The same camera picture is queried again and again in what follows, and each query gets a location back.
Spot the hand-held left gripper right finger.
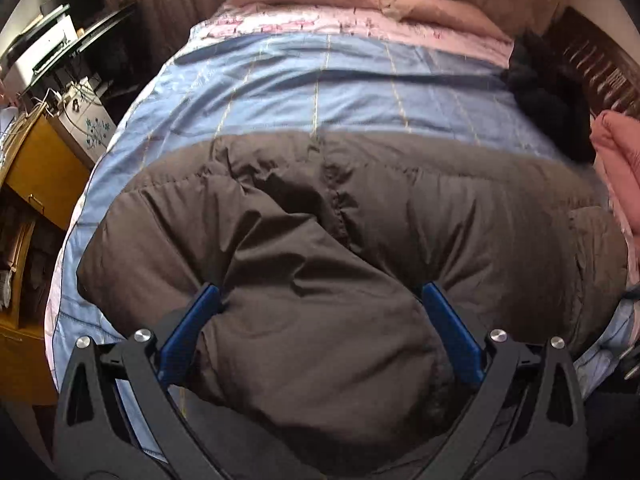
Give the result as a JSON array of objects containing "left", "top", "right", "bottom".
[{"left": 420, "top": 281, "right": 589, "bottom": 480}]

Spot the wooden shelf unit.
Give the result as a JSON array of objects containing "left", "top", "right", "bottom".
[{"left": 0, "top": 199, "right": 62, "bottom": 407}]

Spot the black desk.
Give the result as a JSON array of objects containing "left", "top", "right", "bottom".
[{"left": 30, "top": 2, "right": 152, "bottom": 107}]

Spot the pink folded quilt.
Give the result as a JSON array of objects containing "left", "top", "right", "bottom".
[{"left": 590, "top": 110, "right": 640, "bottom": 286}]

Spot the black jacket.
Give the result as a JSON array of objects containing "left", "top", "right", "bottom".
[{"left": 500, "top": 30, "right": 597, "bottom": 164}]

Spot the white printer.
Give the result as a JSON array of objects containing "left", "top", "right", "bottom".
[{"left": 2, "top": 15, "right": 79, "bottom": 87}]

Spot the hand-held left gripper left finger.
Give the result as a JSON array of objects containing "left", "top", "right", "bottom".
[{"left": 52, "top": 282, "right": 224, "bottom": 480}]

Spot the bed with printed sheet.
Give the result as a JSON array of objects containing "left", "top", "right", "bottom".
[{"left": 44, "top": 0, "right": 640, "bottom": 466}]

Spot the dark wooden headboard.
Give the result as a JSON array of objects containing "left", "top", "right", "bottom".
[{"left": 542, "top": 7, "right": 640, "bottom": 122}]

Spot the brown puffer jacket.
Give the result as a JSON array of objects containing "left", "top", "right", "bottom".
[{"left": 76, "top": 130, "right": 630, "bottom": 479}]

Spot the yellow cabinet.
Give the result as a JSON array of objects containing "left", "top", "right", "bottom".
[{"left": 4, "top": 109, "right": 94, "bottom": 232}]

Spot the white floral cabinet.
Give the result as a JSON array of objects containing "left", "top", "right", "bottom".
[{"left": 50, "top": 77, "right": 119, "bottom": 169}]

